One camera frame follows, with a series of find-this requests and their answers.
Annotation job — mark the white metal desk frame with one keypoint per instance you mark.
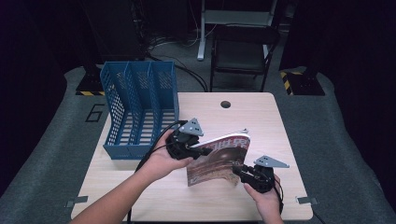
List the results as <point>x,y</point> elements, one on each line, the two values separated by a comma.
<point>233,17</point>

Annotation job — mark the person's right hand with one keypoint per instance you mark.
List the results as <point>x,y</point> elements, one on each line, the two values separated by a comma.
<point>267,202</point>

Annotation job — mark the black stand base striped edge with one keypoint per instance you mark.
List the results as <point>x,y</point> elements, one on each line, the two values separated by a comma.
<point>305,84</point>
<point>90,85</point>

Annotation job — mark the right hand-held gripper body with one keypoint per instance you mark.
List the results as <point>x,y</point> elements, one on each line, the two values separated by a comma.
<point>263,179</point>

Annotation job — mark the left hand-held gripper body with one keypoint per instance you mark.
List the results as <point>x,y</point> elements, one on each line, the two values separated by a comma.
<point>180,146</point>

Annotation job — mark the person's left hand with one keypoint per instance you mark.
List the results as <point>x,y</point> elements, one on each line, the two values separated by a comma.
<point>158,163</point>

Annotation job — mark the grey table edge bracket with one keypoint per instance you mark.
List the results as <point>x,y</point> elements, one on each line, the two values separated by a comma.
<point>77,200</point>
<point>306,200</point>

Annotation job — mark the red-brown cover magazine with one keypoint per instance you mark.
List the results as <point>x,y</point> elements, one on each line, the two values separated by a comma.
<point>218,161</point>

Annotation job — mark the blue plastic file rack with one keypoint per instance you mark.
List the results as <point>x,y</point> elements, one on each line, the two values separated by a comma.
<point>140,124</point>

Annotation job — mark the black folding chair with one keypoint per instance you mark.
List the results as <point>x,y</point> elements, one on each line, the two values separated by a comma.
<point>243,49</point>

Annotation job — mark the grey floor mat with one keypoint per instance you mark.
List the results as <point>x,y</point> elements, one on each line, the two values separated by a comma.
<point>327,140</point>

